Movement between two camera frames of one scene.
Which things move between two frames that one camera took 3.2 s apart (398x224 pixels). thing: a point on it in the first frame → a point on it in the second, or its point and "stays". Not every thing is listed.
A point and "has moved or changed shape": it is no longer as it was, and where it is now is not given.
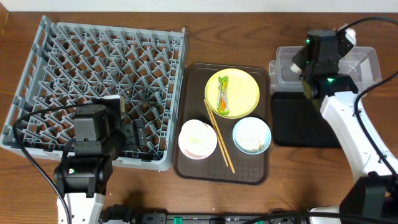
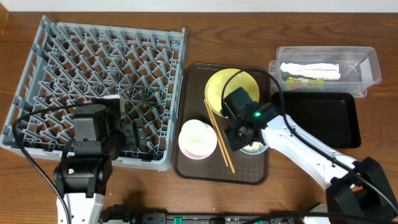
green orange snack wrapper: x=222 y=107 has moved or changed shape
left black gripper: x=137 y=137 stays
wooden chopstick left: x=216 y=134 stays
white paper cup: x=197 y=139 stays
